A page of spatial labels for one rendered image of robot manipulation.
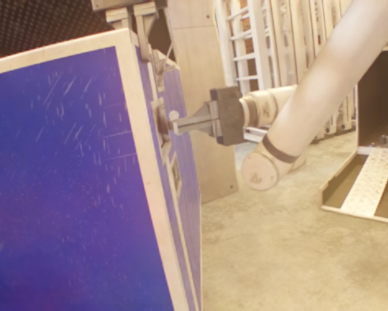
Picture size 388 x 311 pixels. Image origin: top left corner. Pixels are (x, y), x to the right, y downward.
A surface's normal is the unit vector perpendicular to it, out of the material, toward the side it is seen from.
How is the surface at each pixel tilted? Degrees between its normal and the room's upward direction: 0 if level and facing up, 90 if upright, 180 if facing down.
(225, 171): 90
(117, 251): 90
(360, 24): 88
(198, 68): 90
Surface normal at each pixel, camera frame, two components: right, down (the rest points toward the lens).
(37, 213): -0.01, 0.26
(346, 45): -0.65, 0.27
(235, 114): 0.36, 0.19
